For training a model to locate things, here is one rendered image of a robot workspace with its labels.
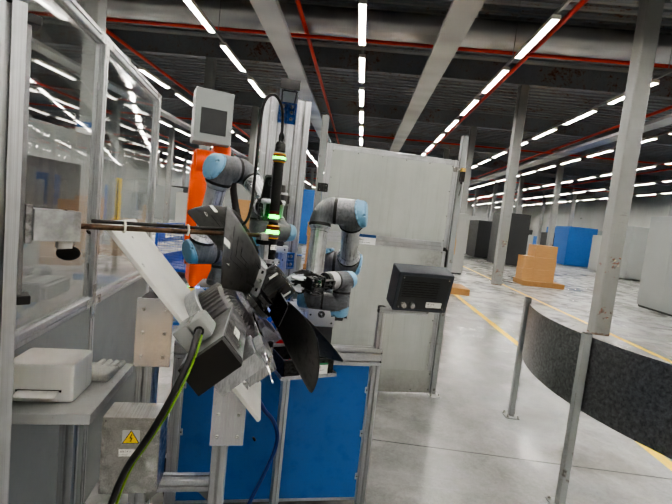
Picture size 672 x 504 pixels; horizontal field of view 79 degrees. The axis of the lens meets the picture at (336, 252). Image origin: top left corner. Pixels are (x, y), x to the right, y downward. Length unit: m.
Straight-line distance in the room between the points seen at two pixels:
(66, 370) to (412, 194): 2.71
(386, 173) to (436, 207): 0.51
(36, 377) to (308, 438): 1.15
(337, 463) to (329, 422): 0.21
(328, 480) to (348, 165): 2.18
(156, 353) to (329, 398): 0.92
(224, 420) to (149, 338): 0.33
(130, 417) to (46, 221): 0.56
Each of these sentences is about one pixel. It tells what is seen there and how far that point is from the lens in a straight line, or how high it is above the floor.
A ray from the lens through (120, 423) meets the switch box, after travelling 1.33.
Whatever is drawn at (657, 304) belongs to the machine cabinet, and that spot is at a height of 0.18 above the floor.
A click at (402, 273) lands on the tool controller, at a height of 1.22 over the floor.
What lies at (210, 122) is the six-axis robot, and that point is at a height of 2.39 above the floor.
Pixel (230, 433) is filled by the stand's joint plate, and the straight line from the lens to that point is 1.40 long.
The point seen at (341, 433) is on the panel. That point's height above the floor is 0.45.
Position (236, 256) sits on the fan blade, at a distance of 1.09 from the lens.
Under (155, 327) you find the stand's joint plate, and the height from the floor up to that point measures 1.07.
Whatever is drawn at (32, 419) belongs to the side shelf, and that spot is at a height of 0.84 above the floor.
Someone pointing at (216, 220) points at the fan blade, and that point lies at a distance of 1.40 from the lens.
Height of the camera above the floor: 1.44
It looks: 5 degrees down
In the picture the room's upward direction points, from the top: 6 degrees clockwise
